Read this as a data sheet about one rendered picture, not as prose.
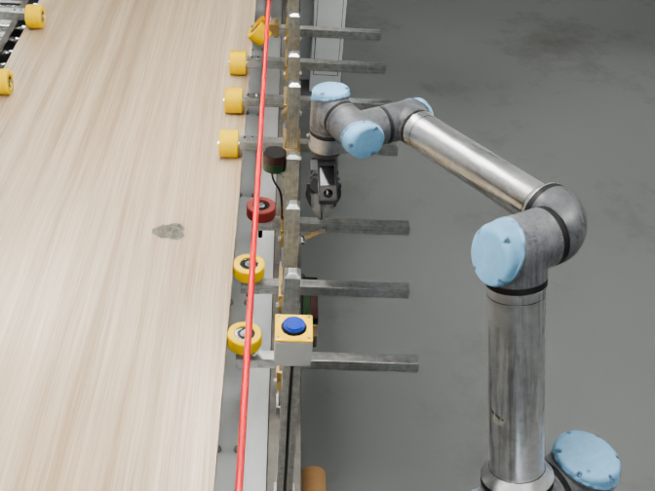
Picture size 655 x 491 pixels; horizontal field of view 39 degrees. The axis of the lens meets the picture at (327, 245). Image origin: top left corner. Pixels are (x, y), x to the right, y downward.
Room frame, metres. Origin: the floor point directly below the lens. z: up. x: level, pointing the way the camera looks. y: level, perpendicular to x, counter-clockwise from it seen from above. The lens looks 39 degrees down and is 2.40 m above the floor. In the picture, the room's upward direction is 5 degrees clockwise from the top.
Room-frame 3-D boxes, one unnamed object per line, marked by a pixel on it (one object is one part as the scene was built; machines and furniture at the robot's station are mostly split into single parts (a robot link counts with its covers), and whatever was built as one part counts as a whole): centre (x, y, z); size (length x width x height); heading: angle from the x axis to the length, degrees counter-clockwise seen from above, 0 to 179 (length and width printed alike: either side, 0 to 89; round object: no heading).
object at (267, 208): (2.01, 0.19, 0.85); 0.08 x 0.08 x 0.11
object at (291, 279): (1.48, 0.07, 0.90); 0.03 x 0.03 x 0.48; 4
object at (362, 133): (1.82, -0.05, 1.29); 0.12 x 0.12 x 0.09; 33
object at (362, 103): (2.52, 0.09, 0.95); 0.50 x 0.04 x 0.04; 94
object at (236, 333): (1.51, 0.17, 0.85); 0.08 x 0.08 x 0.11
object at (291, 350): (1.22, 0.05, 1.18); 0.07 x 0.07 x 0.08; 4
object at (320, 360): (1.53, -0.02, 0.82); 0.43 x 0.03 x 0.04; 94
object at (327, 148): (1.91, 0.03, 1.20); 0.10 x 0.09 x 0.05; 94
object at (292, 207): (1.73, 0.09, 0.89); 0.03 x 0.03 x 0.48; 4
